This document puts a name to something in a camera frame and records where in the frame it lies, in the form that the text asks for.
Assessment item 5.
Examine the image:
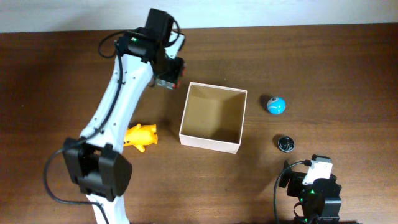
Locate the red toy fire truck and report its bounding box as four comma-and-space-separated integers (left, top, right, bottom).
155, 66, 185, 90

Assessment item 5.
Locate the yellow toy dog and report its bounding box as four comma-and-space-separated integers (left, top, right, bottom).
123, 124, 159, 152

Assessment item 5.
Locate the beige cardboard box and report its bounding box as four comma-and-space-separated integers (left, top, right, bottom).
179, 82, 248, 154

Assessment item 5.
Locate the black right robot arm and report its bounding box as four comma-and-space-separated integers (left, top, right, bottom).
278, 170, 342, 224

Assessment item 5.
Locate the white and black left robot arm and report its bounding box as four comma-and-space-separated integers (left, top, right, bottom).
62, 9, 185, 223

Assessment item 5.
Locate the black round cap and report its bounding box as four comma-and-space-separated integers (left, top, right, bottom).
277, 136, 295, 152

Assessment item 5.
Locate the blue and white ball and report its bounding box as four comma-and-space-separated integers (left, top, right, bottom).
267, 97, 286, 115

